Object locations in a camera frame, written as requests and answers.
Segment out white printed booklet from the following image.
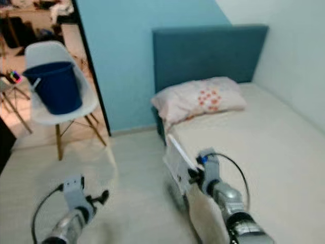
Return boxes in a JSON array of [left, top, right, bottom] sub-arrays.
[[164, 134, 201, 196]]

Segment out beige skirting board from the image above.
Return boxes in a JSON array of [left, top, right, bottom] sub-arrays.
[[110, 125, 155, 137]]

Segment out white sheeted mattress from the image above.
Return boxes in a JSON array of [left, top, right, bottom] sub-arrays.
[[168, 82, 325, 244]]

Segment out blue plastic bucket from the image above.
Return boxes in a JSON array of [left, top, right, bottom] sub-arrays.
[[23, 62, 83, 115]]

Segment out wooden legged tripod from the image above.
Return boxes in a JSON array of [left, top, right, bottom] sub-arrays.
[[0, 70, 34, 134]]

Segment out white shell chair wooden legs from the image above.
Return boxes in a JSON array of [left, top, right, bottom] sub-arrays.
[[24, 41, 107, 161]]

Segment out white crumpled clothing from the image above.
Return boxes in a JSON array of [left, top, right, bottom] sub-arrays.
[[51, 3, 74, 23]]

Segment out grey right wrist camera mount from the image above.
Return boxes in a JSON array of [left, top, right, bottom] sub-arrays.
[[198, 147, 221, 196]]

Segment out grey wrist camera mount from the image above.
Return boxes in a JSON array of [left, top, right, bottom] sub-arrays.
[[62, 174, 89, 214], [198, 147, 221, 196]]

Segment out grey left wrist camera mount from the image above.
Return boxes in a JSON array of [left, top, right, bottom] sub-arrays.
[[62, 174, 89, 214]]

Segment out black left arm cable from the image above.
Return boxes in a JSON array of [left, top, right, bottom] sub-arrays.
[[31, 184, 66, 244]]

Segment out black door frame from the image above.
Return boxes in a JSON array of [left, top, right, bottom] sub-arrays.
[[71, 0, 111, 135]]

